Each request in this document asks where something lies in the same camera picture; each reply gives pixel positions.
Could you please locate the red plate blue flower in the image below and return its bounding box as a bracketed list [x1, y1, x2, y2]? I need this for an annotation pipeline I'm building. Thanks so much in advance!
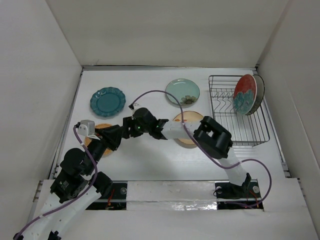
[233, 74, 257, 115]

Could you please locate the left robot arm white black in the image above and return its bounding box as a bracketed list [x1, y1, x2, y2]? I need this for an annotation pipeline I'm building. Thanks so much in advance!
[13, 121, 123, 240]

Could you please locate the black wire dish rack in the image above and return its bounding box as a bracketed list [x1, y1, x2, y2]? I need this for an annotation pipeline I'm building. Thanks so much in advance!
[208, 75, 270, 147]

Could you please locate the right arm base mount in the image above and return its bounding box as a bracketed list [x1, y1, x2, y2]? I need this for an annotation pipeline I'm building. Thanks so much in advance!
[213, 179, 264, 210]

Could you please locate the light blue flower plate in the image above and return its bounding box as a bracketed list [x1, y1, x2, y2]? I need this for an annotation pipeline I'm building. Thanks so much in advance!
[165, 78, 201, 106]

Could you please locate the grey tree plate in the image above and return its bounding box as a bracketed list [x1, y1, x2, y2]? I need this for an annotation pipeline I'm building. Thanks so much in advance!
[246, 74, 265, 116]

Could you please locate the dark teal scalloped plate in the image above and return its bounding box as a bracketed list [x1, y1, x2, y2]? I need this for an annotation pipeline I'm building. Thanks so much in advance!
[89, 87, 126, 118]

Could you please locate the beige bird plate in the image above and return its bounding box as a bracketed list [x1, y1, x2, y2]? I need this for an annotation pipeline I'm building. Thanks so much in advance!
[173, 111, 204, 149]

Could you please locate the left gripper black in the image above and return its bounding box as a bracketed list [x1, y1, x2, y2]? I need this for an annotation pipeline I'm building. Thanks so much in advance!
[85, 123, 125, 174]

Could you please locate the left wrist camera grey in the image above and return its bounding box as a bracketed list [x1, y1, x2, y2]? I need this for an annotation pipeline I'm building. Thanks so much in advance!
[77, 119, 96, 137]

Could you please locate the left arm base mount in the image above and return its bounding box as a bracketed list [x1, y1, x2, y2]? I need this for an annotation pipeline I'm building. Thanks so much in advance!
[86, 181, 128, 211]

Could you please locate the orange woven plate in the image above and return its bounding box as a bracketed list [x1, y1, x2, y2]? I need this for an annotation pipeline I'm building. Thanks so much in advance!
[84, 123, 113, 157]

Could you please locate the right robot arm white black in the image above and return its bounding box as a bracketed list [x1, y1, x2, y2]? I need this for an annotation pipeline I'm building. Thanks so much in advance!
[122, 107, 252, 200]

